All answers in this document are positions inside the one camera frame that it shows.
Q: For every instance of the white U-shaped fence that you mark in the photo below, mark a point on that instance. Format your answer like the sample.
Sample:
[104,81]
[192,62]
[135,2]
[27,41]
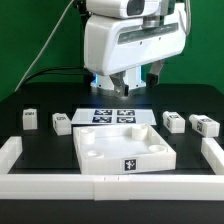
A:
[112,187]

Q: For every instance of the white sheet with markers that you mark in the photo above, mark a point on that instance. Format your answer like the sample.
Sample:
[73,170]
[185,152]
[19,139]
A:
[85,116]

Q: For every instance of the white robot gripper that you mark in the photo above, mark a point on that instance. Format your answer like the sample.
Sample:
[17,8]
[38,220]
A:
[112,46]

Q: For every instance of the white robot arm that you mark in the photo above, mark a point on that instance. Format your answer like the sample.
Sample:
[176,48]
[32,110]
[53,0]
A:
[135,78]

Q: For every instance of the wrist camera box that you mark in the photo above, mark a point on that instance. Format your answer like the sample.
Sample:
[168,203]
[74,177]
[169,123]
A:
[123,9]

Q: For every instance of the white square tabletop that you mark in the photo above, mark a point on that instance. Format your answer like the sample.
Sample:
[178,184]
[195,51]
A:
[121,149]

